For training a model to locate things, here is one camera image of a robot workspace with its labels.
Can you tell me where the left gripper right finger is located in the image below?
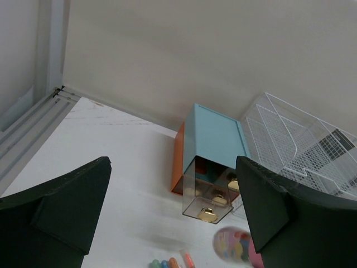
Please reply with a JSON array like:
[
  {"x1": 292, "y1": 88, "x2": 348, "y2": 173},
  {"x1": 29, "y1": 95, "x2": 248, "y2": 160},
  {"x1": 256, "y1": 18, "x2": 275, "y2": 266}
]
[{"x1": 236, "y1": 156, "x2": 356, "y2": 267}]

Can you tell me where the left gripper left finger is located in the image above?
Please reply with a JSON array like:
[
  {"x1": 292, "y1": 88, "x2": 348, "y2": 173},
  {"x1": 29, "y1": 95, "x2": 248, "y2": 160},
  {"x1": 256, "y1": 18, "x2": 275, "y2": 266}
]
[{"x1": 1, "y1": 156, "x2": 112, "y2": 267}]

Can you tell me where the pink cap bottle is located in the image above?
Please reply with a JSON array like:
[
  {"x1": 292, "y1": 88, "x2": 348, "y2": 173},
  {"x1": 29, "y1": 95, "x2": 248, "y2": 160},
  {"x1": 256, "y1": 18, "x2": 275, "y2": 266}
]
[{"x1": 213, "y1": 226, "x2": 264, "y2": 267}]

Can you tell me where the clear drawer gold knob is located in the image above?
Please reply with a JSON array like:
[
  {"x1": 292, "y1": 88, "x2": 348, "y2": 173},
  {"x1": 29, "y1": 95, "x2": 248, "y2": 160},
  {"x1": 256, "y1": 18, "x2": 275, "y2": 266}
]
[{"x1": 182, "y1": 156, "x2": 240, "y2": 224}]

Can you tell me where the teal mini drawer chest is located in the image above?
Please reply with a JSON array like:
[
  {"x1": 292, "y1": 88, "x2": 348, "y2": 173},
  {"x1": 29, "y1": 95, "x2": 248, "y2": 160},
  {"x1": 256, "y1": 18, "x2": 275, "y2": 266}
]
[{"x1": 170, "y1": 103, "x2": 251, "y2": 200}]

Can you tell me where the light orange marker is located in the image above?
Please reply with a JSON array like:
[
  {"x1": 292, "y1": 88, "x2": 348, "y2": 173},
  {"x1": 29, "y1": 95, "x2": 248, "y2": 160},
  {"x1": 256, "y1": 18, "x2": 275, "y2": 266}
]
[{"x1": 180, "y1": 249, "x2": 196, "y2": 268}]

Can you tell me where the green chalk stick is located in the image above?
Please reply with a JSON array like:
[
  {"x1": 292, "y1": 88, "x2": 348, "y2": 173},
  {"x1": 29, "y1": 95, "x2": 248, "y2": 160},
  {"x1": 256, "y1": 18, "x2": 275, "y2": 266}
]
[{"x1": 150, "y1": 259, "x2": 161, "y2": 268}]

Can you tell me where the blue chalk stick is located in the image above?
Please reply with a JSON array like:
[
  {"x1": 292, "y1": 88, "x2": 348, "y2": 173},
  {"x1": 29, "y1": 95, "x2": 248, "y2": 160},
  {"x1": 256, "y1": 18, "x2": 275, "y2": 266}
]
[{"x1": 161, "y1": 260, "x2": 170, "y2": 268}]

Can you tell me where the orange chalk stick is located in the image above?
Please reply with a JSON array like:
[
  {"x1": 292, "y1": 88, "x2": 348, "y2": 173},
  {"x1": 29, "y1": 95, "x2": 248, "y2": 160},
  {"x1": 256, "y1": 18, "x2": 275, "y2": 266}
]
[{"x1": 167, "y1": 257, "x2": 181, "y2": 268}]

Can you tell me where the white wire desk organizer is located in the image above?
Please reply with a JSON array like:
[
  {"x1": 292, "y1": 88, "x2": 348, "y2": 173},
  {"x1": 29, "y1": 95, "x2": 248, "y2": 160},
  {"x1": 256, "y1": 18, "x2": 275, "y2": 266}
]
[{"x1": 240, "y1": 93, "x2": 356, "y2": 200}]

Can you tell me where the aluminium frame rail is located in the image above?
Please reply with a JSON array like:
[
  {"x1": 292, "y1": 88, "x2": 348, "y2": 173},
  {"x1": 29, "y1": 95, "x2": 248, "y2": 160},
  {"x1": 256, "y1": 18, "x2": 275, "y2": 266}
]
[{"x1": 1, "y1": 1, "x2": 79, "y2": 189}]

